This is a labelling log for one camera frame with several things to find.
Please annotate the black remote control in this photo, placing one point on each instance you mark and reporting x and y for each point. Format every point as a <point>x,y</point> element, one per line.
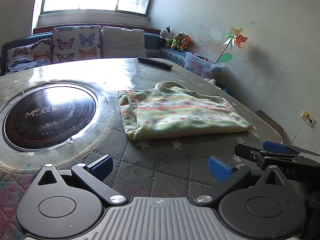
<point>155,63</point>

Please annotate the wall power socket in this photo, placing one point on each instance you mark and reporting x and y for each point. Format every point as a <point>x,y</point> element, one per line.
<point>307,117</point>

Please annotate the orange plush toy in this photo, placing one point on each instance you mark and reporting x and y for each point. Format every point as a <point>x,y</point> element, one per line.
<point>184,43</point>

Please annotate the colourful paper pinwheel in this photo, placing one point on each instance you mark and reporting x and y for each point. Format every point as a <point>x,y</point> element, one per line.
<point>235,38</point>

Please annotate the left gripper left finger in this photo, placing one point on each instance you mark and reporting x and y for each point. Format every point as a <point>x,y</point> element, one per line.
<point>57,205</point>

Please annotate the clear plastic storage box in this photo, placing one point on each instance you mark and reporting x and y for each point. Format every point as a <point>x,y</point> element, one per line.
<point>203,67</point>

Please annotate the round induction cooktop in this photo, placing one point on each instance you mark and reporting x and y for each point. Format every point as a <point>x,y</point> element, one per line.
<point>48,116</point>

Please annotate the green patterned fleece child jacket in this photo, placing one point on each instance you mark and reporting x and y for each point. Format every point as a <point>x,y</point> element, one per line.
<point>170,110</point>

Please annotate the blue sofa bench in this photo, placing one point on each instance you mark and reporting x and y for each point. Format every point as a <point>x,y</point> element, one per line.
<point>152,47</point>

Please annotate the plain beige cushion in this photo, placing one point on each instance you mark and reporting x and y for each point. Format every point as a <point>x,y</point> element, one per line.
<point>123,43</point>

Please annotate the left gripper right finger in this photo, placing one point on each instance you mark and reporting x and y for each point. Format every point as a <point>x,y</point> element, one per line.
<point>261,205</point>

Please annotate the black white plush toy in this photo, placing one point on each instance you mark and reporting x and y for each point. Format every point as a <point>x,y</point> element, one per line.
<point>165,35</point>

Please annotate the butterfly pattern cushion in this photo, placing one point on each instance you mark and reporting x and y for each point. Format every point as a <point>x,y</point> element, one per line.
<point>76,43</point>

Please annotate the yellow green plush toy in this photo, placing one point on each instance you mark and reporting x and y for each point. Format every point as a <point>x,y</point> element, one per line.
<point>177,41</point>

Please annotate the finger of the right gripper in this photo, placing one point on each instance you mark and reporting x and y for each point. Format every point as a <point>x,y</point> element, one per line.
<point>280,148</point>
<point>262,158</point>

